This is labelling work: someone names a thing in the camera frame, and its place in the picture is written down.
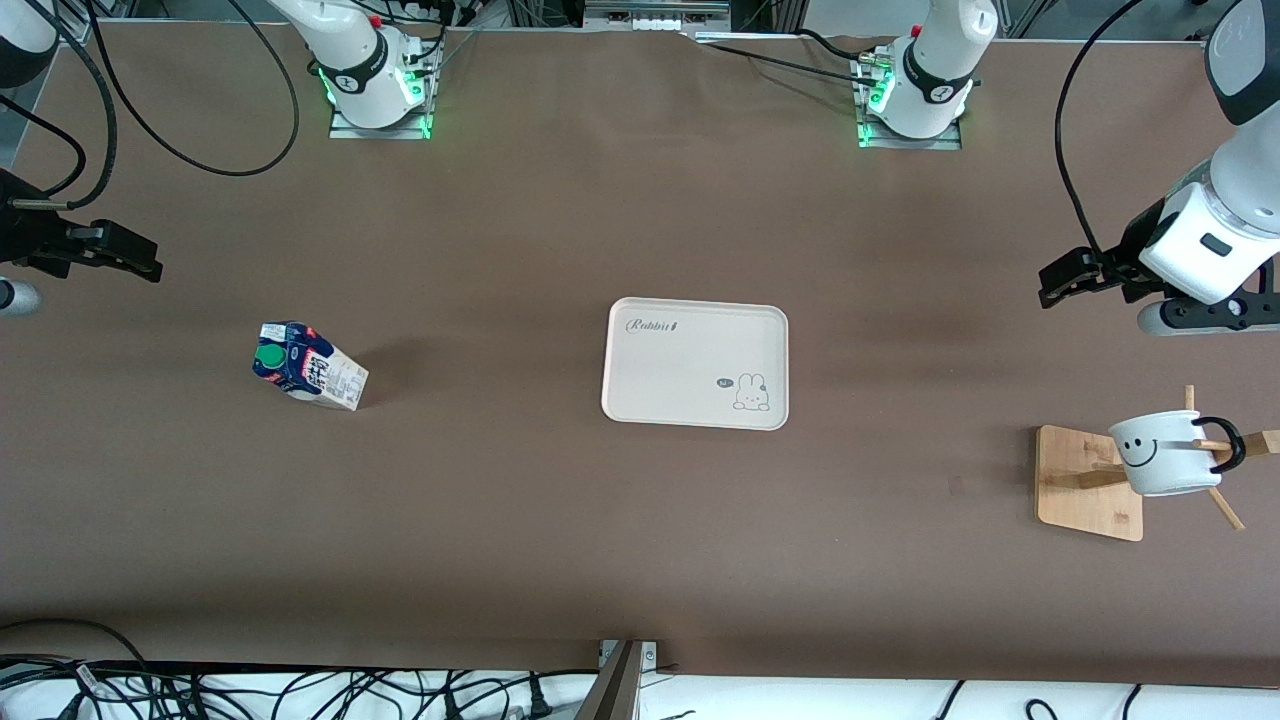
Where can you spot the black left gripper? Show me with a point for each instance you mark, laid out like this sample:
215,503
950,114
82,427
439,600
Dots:
1128,251

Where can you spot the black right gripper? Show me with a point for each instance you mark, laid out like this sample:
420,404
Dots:
22,232

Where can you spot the white smiley face cup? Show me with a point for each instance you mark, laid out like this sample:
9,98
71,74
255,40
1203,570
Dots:
1165,460

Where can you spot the blue white milk carton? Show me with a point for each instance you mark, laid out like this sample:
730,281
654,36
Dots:
320,375

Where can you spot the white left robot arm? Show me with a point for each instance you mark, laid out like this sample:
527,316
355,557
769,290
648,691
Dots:
1240,180

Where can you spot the wooden cup stand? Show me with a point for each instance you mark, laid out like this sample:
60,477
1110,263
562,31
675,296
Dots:
1085,500

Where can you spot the beige rabbit print tray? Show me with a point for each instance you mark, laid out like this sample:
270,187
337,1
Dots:
680,370

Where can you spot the brown table cover sheet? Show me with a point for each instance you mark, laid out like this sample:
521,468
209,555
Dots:
300,520

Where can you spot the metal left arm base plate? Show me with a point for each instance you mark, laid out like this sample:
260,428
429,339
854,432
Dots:
910,143

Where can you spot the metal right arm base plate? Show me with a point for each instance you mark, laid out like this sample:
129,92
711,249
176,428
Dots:
385,132

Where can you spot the metal rail bracket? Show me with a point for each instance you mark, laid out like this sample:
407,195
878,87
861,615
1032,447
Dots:
655,18

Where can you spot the grey metal post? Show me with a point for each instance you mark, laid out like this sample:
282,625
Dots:
615,690

